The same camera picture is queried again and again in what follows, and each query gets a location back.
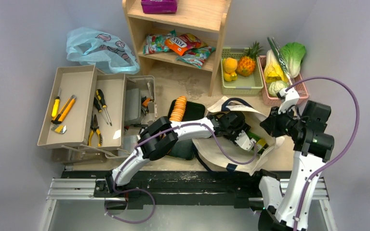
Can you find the green bottle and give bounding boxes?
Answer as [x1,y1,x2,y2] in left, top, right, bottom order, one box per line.
[247,131,268,155]

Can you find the beige canvas tote bag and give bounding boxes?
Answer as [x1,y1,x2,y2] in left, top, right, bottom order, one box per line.
[193,96,285,175]

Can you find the green round cabbage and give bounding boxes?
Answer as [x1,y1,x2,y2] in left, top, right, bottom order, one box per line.
[267,80,289,97]

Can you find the yellow white napa cabbage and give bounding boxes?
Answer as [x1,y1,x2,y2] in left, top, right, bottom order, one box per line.
[264,50,289,83]

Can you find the orange fruit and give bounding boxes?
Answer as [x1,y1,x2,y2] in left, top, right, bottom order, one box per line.
[222,57,238,74]

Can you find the pineapple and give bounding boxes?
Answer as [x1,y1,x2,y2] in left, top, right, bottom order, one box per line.
[236,41,263,77]

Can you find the green scallion bunch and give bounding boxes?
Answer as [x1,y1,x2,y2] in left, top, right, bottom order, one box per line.
[267,37,292,85]

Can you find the green lettuce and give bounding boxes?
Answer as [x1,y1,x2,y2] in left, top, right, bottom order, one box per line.
[280,42,306,78]

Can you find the orange snack packet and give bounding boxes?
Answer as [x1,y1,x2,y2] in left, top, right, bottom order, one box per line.
[165,33,208,56]

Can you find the purple snack bag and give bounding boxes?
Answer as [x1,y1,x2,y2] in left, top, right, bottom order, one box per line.
[141,0,178,14]

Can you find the light blue plastic grocery bag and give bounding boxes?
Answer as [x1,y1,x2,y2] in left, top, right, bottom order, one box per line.
[66,27,140,74]

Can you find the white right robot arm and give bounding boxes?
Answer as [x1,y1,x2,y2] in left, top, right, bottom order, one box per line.
[251,101,334,231]

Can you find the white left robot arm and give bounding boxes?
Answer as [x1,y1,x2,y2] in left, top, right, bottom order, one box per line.
[106,112,251,197]

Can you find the pink plastic basket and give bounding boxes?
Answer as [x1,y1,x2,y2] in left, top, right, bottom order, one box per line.
[257,55,309,107]

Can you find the green plastic basket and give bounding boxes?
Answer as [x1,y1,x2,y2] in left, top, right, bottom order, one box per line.
[220,47,264,95]

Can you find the black rectangular tray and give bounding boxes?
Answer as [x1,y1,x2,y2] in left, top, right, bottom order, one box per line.
[166,102,206,161]

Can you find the orange spiral bread loaf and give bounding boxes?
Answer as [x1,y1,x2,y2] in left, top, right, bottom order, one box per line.
[169,96,187,122]

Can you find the right candy bag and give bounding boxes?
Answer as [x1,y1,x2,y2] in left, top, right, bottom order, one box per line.
[176,46,216,69]

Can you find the candy bag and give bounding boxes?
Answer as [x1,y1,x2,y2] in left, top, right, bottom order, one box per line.
[176,46,216,69]
[143,30,176,55]

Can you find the orange hex key holder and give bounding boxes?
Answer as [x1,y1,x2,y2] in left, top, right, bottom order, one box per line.
[141,97,151,107]

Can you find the grey open toolbox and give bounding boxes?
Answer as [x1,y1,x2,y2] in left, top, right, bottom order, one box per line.
[97,74,157,159]

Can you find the wooden shelf unit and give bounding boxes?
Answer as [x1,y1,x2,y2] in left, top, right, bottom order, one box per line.
[122,0,232,97]

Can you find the left candy bag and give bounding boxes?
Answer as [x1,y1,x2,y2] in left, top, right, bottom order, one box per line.
[143,30,176,55]

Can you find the black yellow screwdriver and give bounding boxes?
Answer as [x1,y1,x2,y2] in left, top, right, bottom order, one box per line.
[96,89,112,126]
[93,97,109,125]

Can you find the beige toolbox tray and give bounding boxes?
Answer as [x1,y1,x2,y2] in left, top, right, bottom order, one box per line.
[37,65,112,150]

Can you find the yellow utility knife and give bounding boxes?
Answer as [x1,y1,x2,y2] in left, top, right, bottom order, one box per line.
[51,94,77,134]

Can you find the small yellow screwdriver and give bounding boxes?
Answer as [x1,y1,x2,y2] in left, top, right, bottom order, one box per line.
[51,88,62,119]

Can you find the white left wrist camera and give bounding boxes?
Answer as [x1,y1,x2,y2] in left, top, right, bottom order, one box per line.
[234,130,255,151]

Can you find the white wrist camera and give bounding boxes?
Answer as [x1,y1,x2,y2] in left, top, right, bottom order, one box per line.
[277,88,300,114]
[234,130,255,151]

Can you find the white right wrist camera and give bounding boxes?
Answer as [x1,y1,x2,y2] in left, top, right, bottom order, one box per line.
[277,88,300,114]

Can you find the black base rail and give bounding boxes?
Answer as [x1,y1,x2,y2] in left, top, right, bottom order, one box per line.
[61,170,264,209]

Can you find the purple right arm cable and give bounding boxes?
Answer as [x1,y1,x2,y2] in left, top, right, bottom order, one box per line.
[285,76,360,231]

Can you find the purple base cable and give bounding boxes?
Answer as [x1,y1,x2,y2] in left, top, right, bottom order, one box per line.
[104,188,156,224]

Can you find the yellow handled pliers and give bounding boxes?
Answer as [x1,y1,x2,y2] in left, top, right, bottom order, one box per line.
[88,115,103,147]

